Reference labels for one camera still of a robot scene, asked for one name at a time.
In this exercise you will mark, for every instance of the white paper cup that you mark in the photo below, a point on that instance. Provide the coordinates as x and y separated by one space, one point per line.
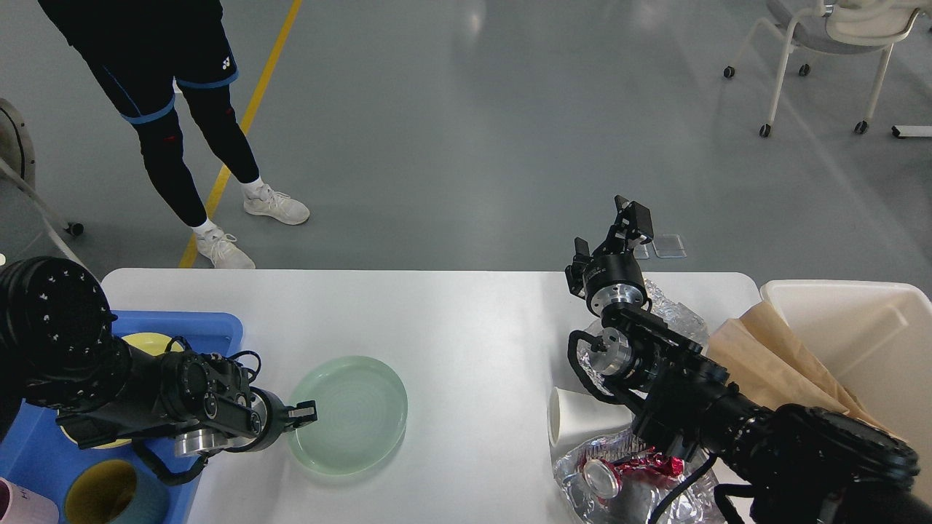
574 417

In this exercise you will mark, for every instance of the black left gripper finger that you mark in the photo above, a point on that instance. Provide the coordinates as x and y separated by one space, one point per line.
302 414

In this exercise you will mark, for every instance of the white wheeled chair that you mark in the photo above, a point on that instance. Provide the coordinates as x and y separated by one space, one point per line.
839 28

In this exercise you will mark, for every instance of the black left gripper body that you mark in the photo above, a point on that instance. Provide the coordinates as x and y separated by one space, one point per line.
251 422

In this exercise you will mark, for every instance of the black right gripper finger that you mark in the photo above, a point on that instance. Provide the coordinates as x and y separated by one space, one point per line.
632 228
582 253

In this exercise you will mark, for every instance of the yellow plate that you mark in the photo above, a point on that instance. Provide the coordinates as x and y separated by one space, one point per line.
145 343

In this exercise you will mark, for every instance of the person in black clothes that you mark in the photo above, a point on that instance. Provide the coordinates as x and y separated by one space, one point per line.
142 55

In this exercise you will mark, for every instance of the flat crumpled foil sheet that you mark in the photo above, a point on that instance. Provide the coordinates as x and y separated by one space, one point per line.
637 500

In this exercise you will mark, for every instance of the teal mug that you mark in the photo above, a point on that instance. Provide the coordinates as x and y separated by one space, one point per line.
114 491

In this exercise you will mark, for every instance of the crushed red soda can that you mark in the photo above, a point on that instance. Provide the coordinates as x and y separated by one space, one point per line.
606 478

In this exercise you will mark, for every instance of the pink mug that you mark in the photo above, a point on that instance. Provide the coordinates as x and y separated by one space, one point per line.
19 505

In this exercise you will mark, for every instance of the white plastic bin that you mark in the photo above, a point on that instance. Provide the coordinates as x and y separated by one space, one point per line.
875 338

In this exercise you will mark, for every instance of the blue plastic tray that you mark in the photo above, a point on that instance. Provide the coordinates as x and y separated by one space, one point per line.
37 455

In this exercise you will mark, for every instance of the pale green plate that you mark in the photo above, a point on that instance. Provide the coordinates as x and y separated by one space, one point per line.
361 406

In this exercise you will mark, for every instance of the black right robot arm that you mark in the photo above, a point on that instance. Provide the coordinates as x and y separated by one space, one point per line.
798 464

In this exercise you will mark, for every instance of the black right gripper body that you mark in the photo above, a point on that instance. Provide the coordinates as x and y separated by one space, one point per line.
606 279

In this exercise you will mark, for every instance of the brown paper bag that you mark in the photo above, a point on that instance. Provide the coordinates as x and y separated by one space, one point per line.
773 367

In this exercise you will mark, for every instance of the crumpled aluminium foil ball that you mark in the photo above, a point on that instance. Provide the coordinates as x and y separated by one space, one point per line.
677 316

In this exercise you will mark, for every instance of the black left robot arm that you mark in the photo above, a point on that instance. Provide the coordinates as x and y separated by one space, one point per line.
178 408

